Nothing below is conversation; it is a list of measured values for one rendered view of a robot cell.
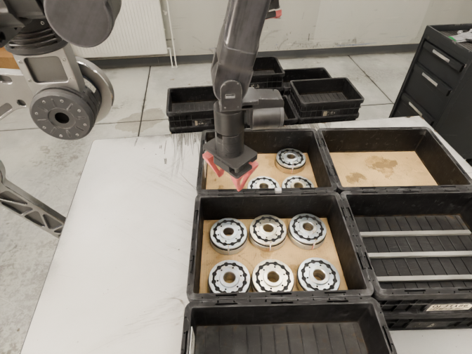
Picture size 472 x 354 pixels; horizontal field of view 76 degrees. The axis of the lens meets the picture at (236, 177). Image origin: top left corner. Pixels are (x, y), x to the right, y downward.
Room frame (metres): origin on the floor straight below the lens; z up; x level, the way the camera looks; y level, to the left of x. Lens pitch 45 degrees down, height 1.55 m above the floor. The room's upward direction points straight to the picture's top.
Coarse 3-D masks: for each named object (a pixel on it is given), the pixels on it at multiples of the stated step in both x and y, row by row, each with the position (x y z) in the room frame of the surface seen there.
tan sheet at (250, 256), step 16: (208, 224) 0.53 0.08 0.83; (288, 224) 0.53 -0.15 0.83; (208, 240) 0.48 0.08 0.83; (288, 240) 0.48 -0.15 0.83; (208, 256) 0.43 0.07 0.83; (224, 256) 0.43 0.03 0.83; (240, 256) 0.43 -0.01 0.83; (256, 256) 0.43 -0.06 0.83; (272, 256) 0.43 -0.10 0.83; (288, 256) 0.43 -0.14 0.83; (304, 256) 0.43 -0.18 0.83; (320, 256) 0.43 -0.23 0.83; (336, 256) 0.43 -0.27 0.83; (208, 272) 0.38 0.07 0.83; (208, 288) 0.34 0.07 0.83
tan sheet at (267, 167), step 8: (256, 160) 0.82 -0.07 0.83; (264, 160) 0.82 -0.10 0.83; (272, 160) 0.82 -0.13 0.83; (208, 168) 0.78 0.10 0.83; (256, 168) 0.78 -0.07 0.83; (264, 168) 0.78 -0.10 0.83; (272, 168) 0.78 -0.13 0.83; (304, 168) 0.78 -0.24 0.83; (208, 176) 0.73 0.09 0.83; (216, 176) 0.73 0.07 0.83; (224, 176) 0.73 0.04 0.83; (256, 176) 0.73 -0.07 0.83; (272, 176) 0.73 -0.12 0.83; (280, 176) 0.73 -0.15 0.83; (288, 176) 0.73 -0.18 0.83; (304, 176) 0.73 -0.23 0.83; (312, 176) 0.73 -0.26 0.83; (208, 184) 0.70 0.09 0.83; (216, 184) 0.70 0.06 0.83; (224, 184) 0.70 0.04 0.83; (232, 184) 0.70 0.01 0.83; (240, 184) 0.70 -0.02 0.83; (280, 184) 0.70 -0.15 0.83
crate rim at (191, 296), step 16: (240, 192) 0.57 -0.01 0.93; (256, 192) 0.57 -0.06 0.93; (272, 192) 0.57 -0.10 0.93; (288, 192) 0.57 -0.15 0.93; (304, 192) 0.57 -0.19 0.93; (320, 192) 0.57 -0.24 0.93; (336, 192) 0.57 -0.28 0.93; (192, 224) 0.46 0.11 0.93; (192, 240) 0.41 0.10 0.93; (352, 240) 0.41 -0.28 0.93; (192, 256) 0.37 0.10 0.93; (192, 272) 0.34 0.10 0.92; (192, 288) 0.29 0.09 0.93; (368, 288) 0.29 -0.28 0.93
